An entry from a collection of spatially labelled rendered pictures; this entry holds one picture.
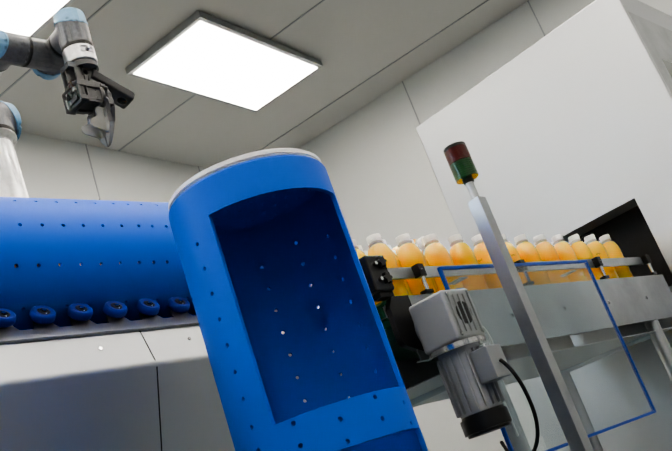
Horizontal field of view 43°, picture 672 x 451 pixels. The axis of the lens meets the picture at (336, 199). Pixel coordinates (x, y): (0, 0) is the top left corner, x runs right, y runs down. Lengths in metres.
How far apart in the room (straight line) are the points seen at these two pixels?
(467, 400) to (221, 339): 0.78
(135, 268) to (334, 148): 5.50
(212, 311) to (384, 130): 5.64
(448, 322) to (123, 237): 0.74
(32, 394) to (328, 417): 0.52
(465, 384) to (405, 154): 4.91
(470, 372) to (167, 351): 0.69
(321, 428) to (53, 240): 0.66
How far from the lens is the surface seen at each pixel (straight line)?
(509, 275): 2.22
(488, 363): 1.96
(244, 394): 1.32
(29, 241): 1.64
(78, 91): 2.05
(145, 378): 1.65
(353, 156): 7.05
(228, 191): 1.37
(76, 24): 2.16
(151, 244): 1.77
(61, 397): 1.56
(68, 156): 6.18
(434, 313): 2.00
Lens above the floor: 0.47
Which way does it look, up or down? 19 degrees up
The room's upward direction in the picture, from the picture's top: 20 degrees counter-clockwise
